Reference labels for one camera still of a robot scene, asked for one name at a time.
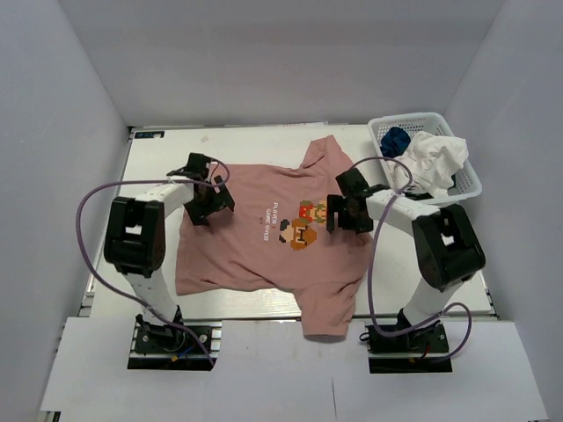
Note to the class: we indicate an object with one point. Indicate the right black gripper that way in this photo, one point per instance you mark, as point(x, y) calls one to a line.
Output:
point(337, 203)

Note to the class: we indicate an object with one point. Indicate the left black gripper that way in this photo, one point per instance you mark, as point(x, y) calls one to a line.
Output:
point(221, 200)

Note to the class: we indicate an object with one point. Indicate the pink t shirt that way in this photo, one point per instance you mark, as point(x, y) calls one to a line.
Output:
point(276, 237)

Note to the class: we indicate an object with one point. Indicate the dark green t shirt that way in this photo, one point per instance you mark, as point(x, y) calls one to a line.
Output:
point(417, 193)

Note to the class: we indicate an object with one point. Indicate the blue t shirt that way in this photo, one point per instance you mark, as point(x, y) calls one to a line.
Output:
point(395, 142)

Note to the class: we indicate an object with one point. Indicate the white t shirt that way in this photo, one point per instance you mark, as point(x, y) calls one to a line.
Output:
point(430, 161)

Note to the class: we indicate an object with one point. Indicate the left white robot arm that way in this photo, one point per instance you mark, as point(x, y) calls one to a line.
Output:
point(135, 242)

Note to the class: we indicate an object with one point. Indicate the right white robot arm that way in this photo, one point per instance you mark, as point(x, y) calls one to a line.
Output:
point(447, 248)

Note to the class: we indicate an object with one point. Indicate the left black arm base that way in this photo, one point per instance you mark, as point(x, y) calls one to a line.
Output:
point(163, 348)

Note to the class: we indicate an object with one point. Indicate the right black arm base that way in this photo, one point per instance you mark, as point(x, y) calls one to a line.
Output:
point(418, 352)

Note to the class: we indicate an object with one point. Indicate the small teal label sticker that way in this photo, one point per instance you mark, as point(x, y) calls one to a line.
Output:
point(149, 134)

